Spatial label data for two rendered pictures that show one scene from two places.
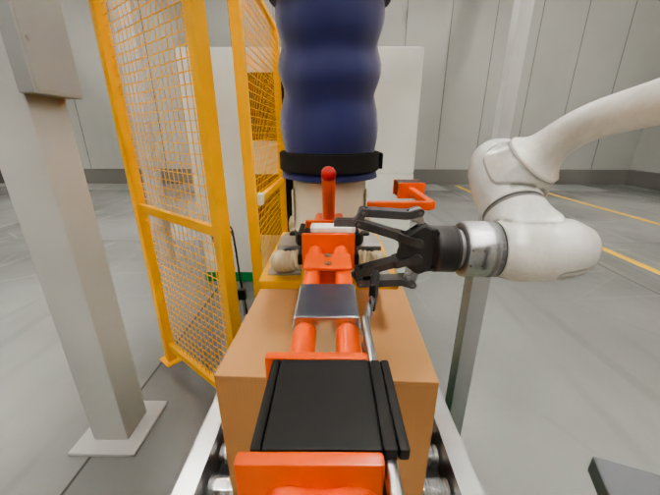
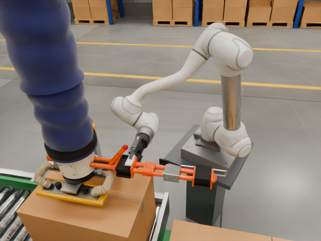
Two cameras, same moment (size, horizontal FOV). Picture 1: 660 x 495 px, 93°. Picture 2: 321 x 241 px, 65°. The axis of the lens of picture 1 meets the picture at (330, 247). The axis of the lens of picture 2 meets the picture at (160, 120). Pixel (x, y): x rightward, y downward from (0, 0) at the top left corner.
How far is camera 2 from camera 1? 1.03 m
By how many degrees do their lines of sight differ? 68
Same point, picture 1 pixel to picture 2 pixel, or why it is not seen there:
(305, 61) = (76, 114)
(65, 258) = not seen: outside the picture
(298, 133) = (79, 141)
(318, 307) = (176, 171)
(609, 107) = (151, 89)
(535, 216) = (149, 118)
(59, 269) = not seen: outside the picture
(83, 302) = not seen: outside the picture
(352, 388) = (201, 169)
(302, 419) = (207, 175)
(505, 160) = (132, 107)
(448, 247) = (147, 140)
